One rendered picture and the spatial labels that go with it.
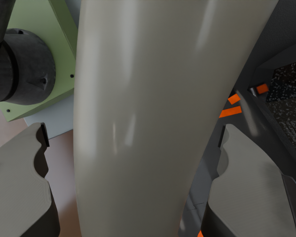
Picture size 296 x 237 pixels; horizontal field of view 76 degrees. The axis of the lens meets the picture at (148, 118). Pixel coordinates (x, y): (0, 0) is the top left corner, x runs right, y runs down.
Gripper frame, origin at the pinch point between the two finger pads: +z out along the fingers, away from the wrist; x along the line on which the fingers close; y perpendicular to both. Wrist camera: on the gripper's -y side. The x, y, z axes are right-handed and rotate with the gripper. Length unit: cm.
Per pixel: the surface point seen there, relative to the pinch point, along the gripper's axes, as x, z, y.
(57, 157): -79, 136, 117
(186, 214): 39, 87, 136
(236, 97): 59, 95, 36
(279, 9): 75, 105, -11
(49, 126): -30, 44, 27
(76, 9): -17, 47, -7
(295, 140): 52, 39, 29
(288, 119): 48, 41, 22
